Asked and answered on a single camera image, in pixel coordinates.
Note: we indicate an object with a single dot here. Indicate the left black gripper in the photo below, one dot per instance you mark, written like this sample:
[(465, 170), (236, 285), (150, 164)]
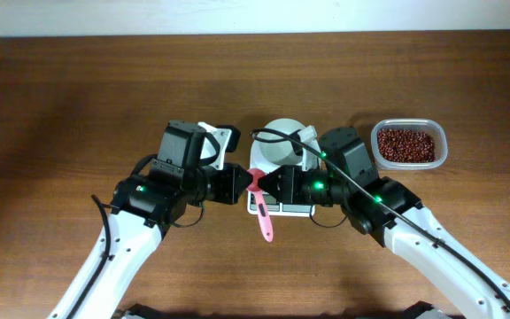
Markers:
[(231, 175)]

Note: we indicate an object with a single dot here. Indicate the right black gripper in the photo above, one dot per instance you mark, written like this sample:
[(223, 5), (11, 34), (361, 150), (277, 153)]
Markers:
[(290, 185)]

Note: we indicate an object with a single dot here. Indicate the pink measuring scoop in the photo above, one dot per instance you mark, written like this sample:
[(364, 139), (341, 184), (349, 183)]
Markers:
[(265, 222)]

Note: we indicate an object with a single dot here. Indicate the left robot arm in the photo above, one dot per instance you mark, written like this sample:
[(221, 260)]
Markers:
[(143, 209)]

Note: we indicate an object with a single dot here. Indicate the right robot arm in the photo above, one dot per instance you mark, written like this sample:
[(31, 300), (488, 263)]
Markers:
[(398, 220)]

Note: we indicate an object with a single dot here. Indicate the white digital kitchen scale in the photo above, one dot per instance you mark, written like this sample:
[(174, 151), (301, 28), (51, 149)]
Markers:
[(281, 212)]

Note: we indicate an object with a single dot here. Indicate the white round bowl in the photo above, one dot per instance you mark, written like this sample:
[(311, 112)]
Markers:
[(286, 126)]

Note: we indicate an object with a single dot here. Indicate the red beans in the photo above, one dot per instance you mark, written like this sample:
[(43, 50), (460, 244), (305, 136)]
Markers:
[(406, 146)]

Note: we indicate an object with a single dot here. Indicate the clear plastic bean container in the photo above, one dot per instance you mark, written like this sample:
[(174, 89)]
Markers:
[(428, 126)]

